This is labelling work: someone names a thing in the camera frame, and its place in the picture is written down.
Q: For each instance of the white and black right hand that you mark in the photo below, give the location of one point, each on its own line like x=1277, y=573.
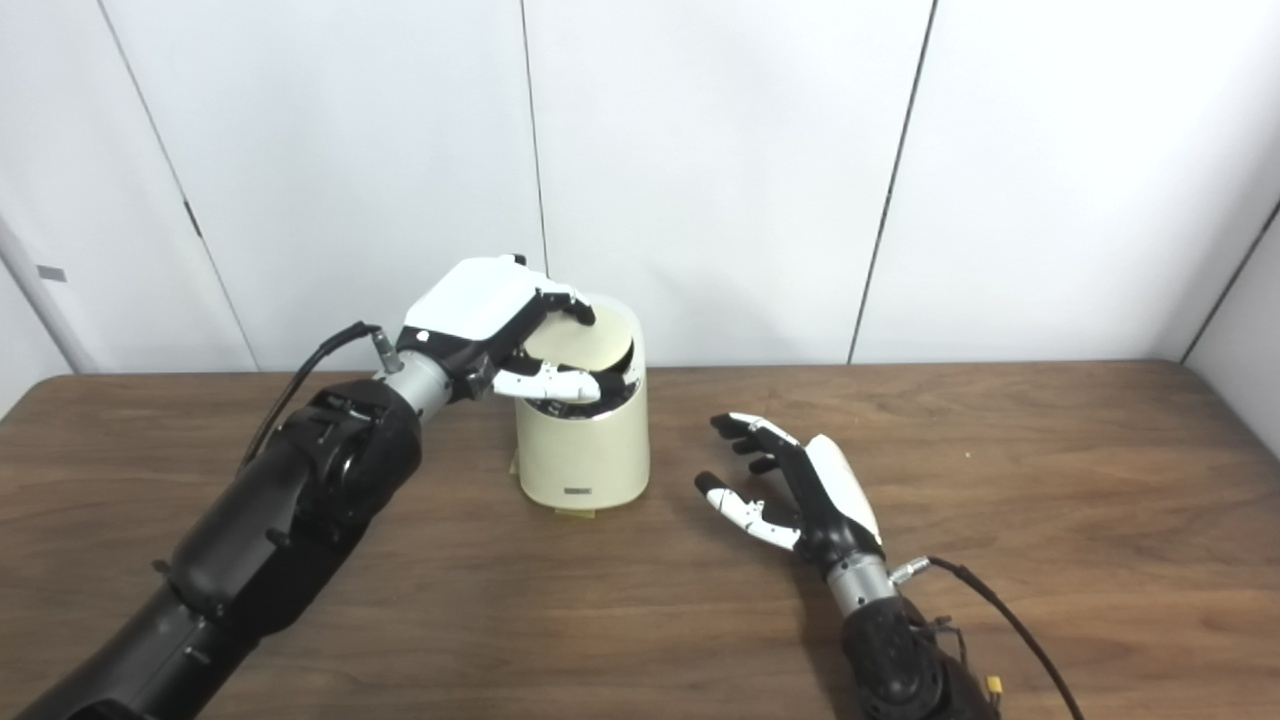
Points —
x=835, y=490

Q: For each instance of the white and black left hand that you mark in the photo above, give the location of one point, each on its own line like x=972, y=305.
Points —
x=470, y=300

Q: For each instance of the cream round bin lid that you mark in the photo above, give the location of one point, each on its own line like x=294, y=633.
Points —
x=590, y=345

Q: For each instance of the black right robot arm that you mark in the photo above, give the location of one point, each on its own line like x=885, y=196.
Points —
x=895, y=660

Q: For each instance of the cream-colored bin body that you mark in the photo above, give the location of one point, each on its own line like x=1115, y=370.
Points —
x=585, y=455

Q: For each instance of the black wall panel hinge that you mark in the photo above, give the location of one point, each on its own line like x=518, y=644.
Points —
x=193, y=219

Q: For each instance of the small grey wall sticker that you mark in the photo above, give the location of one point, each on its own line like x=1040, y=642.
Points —
x=52, y=274

